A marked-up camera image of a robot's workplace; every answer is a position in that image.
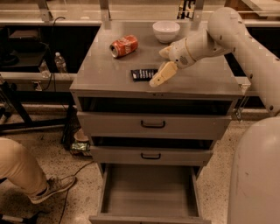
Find grey sneaker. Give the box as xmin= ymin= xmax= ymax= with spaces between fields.
xmin=30 ymin=175 xmax=76 ymax=204

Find small water bottle on shelf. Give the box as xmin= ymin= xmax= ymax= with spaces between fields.
xmin=54 ymin=52 xmax=67 ymax=74

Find bottom grey open drawer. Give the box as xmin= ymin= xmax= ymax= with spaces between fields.
xmin=89 ymin=164 xmax=211 ymax=224

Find top grey drawer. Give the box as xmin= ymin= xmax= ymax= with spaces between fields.
xmin=77 ymin=112 xmax=231 ymax=140

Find red soda can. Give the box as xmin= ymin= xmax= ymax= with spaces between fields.
xmin=109 ymin=35 xmax=138 ymax=58

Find green packet on floor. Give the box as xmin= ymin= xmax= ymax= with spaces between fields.
xmin=70 ymin=142 xmax=90 ymax=156

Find person's leg beige trousers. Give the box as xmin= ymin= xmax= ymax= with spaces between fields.
xmin=0 ymin=137 xmax=47 ymax=197

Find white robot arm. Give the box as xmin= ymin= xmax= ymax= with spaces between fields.
xmin=150 ymin=7 xmax=280 ymax=224

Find black drawer handle top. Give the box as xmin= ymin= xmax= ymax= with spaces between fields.
xmin=140 ymin=120 xmax=165 ymax=129

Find black drawer handle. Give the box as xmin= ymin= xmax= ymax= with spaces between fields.
xmin=141 ymin=153 xmax=161 ymax=160
xmin=140 ymin=120 xmax=165 ymax=129

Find middle grey drawer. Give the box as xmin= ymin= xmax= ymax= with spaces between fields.
xmin=90 ymin=146 xmax=213 ymax=166

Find black drawer handle middle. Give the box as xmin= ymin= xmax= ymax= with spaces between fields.
xmin=141 ymin=153 xmax=161 ymax=160

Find grey metal drawer cabinet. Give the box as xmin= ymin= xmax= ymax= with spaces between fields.
xmin=69 ymin=20 xmax=244 ymax=224

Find white ceramic bowl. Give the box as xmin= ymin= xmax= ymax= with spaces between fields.
xmin=152 ymin=21 xmax=180 ymax=43

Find dark blueberry rxbar wrapper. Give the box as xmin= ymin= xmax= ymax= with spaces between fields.
xmin=130 ymin=69 xmax=158 ymax=81

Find black floor cable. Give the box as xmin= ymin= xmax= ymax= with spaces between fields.
xmin=57 ymin=160 xmax=95 ymax=224

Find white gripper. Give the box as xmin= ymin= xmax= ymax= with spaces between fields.
xmin=149 ymin=38 xmax=195 ymax=88

